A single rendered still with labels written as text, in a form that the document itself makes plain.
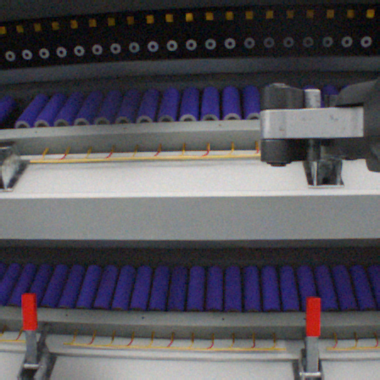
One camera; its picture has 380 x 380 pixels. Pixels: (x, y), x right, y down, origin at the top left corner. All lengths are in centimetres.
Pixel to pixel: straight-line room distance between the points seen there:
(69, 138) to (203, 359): 25
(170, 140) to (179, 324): 19
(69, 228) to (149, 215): 7
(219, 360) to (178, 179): 20
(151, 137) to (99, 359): 23
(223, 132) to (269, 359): 22
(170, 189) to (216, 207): 4
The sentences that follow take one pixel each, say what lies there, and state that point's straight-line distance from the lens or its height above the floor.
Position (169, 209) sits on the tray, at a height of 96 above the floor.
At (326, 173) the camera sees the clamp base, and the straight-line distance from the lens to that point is 38.
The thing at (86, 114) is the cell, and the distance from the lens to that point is 46.
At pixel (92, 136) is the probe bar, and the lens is 41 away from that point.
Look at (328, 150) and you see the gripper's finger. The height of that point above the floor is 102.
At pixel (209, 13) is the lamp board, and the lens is 49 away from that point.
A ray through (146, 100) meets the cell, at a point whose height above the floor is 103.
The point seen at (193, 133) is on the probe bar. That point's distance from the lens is 39.
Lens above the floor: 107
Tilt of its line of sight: 16 degrees down
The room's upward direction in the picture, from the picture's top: 2 degrees counter-clockwise
